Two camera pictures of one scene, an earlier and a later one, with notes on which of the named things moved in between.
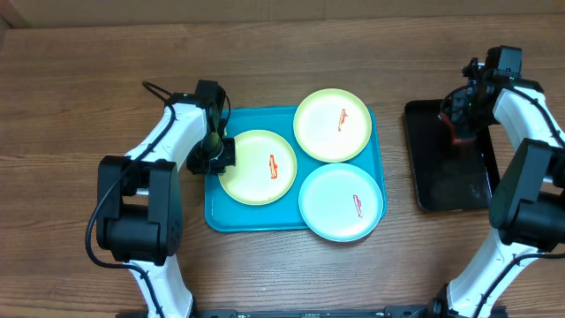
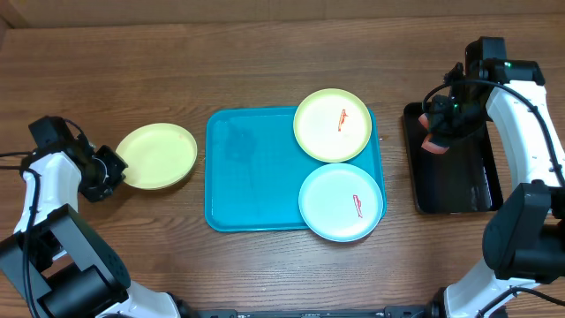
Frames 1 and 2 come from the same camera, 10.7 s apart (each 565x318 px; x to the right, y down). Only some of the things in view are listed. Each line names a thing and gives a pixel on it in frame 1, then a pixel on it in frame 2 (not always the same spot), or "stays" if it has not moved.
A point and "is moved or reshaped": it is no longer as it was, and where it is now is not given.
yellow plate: x=332 y=125 stays
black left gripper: x=199 y=166 → x=114 y=157
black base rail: x=422 y=312 stays
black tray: x=448 y=176 stays
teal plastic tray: x=224 y=213 stays
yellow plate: x=266 y=168 is moved or reshaped
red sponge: x=454 y=140 is moved or reshaped
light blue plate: x=341 y=202 stays
